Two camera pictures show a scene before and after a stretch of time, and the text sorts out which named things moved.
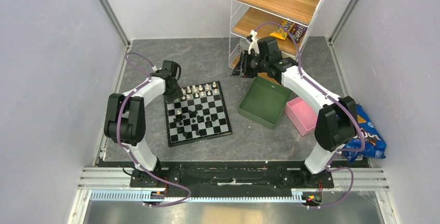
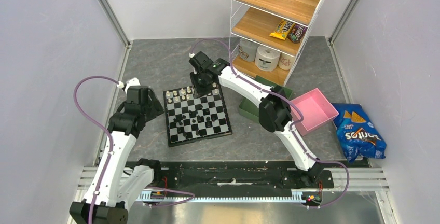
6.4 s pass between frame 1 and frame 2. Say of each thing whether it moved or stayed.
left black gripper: moved
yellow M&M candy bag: stayed
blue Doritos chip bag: stayed
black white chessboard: stayed
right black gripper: moved
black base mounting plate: stayed
